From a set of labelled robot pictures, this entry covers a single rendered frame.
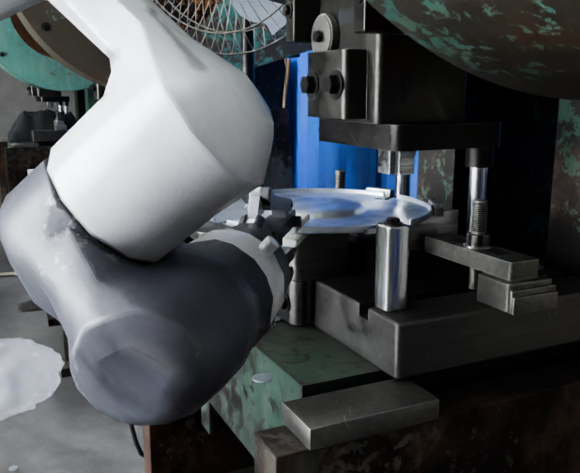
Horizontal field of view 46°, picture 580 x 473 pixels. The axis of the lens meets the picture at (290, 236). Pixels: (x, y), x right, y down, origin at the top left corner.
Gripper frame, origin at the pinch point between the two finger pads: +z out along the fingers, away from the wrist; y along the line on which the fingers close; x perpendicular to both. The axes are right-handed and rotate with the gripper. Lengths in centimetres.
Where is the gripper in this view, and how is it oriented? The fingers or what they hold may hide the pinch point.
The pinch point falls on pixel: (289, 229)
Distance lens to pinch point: 72.4
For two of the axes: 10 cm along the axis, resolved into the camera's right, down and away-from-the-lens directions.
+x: -9.8, -0.4, 2.1
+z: 2.2, -2.1, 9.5
